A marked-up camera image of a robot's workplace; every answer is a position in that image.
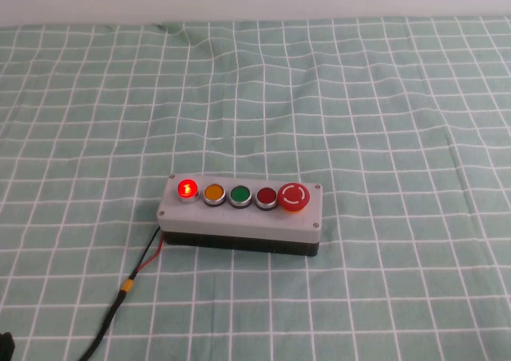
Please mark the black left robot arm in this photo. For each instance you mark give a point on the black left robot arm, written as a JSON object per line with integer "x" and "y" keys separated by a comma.
{"x": 5, "y": 347}

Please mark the dark red round push button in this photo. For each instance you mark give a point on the dark red round push button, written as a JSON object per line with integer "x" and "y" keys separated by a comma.
{"x": 266, "y": 196}

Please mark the green round push button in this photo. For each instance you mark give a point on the green round push button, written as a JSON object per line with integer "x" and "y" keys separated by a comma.
{"x": 240, "y": 195}

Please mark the red mushroom emergency stop button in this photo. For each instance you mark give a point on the red mushroom emergency stop button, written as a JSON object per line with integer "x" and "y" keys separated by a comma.
{"x": 294, "y": 195}

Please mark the yellow round push button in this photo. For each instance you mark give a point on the yellow round push button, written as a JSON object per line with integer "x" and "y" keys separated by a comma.
{"x": 213, "y": 193}

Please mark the grey black button control box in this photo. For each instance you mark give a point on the grey black button control box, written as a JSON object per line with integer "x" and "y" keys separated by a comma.
{"x": 239, "y": 225}

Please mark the red dome indicator light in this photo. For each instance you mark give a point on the red dome indicator light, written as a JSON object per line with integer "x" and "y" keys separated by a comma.
{"x": 187, "y": 188}

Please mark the green white checked tablecloth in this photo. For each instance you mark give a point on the green white checked tablecloth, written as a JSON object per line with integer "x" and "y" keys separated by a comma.
{"x": 359, "y": 97}

